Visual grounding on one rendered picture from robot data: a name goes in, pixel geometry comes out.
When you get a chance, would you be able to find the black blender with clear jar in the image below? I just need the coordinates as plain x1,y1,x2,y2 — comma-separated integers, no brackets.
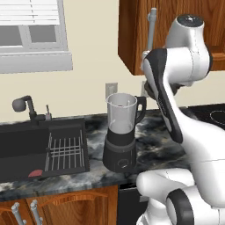
102,92,148,174

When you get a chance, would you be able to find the black sink tap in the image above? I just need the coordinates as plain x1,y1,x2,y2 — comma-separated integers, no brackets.
11,95,53,123

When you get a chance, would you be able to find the black dishwasher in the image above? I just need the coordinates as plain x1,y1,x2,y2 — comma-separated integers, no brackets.
116,182,149,225

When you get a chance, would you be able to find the black kitchen sink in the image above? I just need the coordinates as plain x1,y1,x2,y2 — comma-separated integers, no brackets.
0,117,91,184

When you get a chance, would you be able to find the red sponge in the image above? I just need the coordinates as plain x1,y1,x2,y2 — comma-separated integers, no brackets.
27,169,44,178

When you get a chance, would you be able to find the black hob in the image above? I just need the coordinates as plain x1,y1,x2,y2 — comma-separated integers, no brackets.
187,103,225,132

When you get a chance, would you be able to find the wooden base cupboard door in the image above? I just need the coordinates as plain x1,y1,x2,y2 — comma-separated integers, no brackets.
25,184,120,225
0,199,33,225

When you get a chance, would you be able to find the white window with blinds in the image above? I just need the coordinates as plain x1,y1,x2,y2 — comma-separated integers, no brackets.
0,0,74,75

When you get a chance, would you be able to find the grey wall socket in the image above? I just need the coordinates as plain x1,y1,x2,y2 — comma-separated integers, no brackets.
105,82,119,102

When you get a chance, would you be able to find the white wire dish rack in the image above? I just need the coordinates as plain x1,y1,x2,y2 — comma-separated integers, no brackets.
44,129,85,172

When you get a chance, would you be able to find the wooden wall cupboard door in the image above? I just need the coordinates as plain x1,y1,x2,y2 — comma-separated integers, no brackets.
118,0,225,76

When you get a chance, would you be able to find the grey wall cupboard handle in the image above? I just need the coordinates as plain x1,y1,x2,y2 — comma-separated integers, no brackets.
146,7,157,53

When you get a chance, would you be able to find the grey base cupboard handle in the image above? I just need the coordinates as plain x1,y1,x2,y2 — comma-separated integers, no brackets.
11,202,27,225
29,199,44,225

